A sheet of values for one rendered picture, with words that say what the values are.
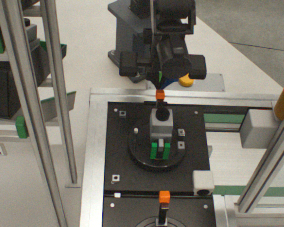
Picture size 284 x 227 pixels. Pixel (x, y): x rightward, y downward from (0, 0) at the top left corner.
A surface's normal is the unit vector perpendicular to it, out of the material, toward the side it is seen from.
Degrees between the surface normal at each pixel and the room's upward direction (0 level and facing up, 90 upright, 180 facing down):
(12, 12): 90
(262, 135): 90
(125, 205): 0
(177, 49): 1
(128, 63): 1
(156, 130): 90
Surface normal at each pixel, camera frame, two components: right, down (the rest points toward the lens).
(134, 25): 0.07, -0.60
